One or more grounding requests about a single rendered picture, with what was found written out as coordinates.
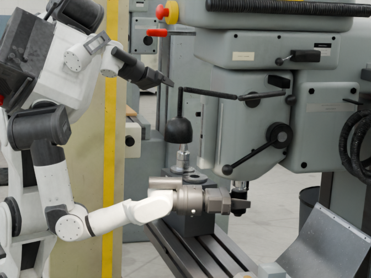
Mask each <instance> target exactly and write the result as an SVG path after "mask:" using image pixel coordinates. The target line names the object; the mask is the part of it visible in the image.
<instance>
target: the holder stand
mask: <svg viewBox="0 0 371 278"><path fill-rule="evenodd" d="M161 177H182V185H201V186H202V189H203V191H204V189H205V188H217V183H215V182H214V181H212V180H211V179H209V178H208V177H207V176H206V175H205V174H202V173H200V172H198V171H197V170H195V168H194V167H192V166H189V169H188V170H179V169H177V168H176V165H173V166H171V167H170V168H162V169H161ZM162 219H163V220H164V221H166V222H167V223H168V224H169V225H170V226H171V227H172V228H173V229H174V230H176V231H177V232H178V233H179V234H180V235H181V236H182V237H183V238H187V237H195V236H202V235H207V234H214V227H215V213H207V212H204V210H203V211H202V215H201V216H193V217H191V216H179V215H177V214H176V212H175V211H171V213H170V214H169V215H167V216H165V217H162Z"/></svg>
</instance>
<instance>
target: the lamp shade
mask: <svg viewBox="0 0 371 278"><path fill-rule="evenodd" d="M164 140H165V141H166V142H169V143H176V144H186V143H191V142H192V140H193V129H192V125H191V122H190V121H189V120H188V119H187V118H186V117H178V116H174V117H172V118H171V119H169V120H168V121H167V124H166V127H165V136H164Z"/></svg>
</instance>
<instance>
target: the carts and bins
mask: <svg viewBox="0 0 371 278"><path fill-rule="evenodd" d="M319 193H320V186H311V187H308V188H305V189H302V190H301V191H300V192H299V200H300V205H299V233H300V231H301V229H302V227H303V226H304V224H305V222H306V220H307V219H308V217H309V215H310V213H311V212H312V210H313V208H314V206H315V204H316V203H317V202H319Z"/></svg>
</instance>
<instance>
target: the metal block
mask: <svg viewBox="0 0 371 278"><path fill-rule="evenodd" d="M286 274H287V272H286V271H285V270H284V269H283V268H282V267H281V266H280V265H279V264H278V263H277V262H273V263H263V264H258V274H257V277H258V278H286Z"/></svg>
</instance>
